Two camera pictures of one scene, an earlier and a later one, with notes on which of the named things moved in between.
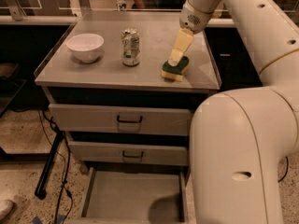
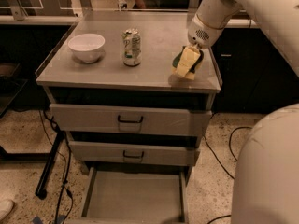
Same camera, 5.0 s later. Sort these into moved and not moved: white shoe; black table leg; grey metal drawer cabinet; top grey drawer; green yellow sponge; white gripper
Moved: green yellow sponge; white gripper
Not moved: top grey drawer; black table leg; grey metal drawer cabinet; white shoe
